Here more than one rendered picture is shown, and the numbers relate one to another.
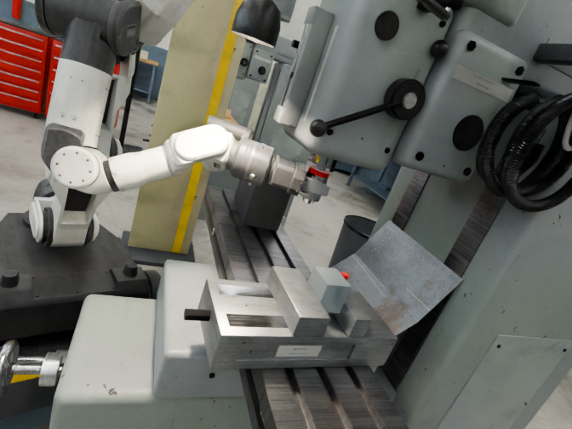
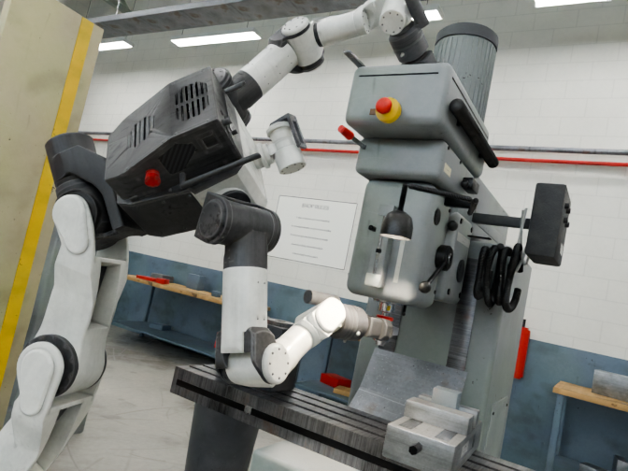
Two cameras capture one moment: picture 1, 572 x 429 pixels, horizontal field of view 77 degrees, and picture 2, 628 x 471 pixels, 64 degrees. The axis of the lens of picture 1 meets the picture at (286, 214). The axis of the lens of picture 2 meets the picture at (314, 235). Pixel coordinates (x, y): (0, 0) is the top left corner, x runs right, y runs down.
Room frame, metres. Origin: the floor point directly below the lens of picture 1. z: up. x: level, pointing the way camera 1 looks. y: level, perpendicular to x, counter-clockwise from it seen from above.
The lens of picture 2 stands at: (-0.23, 0.93, 1.32)
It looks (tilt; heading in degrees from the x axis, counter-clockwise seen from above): 5 degrees up; 326
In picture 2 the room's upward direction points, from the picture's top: 12 degrees clockwise
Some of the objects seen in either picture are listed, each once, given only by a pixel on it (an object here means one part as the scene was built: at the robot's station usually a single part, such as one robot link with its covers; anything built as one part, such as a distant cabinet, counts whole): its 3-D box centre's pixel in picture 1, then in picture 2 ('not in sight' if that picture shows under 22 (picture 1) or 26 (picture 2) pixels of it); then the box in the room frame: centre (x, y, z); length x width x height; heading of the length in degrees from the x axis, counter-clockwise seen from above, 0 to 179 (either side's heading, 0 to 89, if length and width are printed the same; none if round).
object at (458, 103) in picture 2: not in sight; (476, 137); (0.66, -0.13, 1.79); 0.45 x 0.04 x 0.04; 114
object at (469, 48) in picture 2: not in sight; (459, 83); (0.88, -0.26, 2.05); 0.20 x 0.20 x 0.32
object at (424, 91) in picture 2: not in sight; (423, 126); (0.79, -0.05, 1.81); 0.47 x 0.26 x 0.16; 114
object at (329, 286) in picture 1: (326, 289); (445, 402); (0.60, -0.12, 1.10); 0.06 x 0.05 x 0.06; 27
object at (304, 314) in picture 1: (295, 299); (438, 415); (0.57, -0.07, 1.07); 0.15 x 0.06 x 0.04; 27
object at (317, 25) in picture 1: (302, 70); (382, 246); (0.73, 0.06, 1.45); 0.04 x 0.04 x 0.21; 24
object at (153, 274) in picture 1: (148, 295); not in sight; (1.18, 0.40, 0.50); 0.20 x 0.05 x 0.20; 45
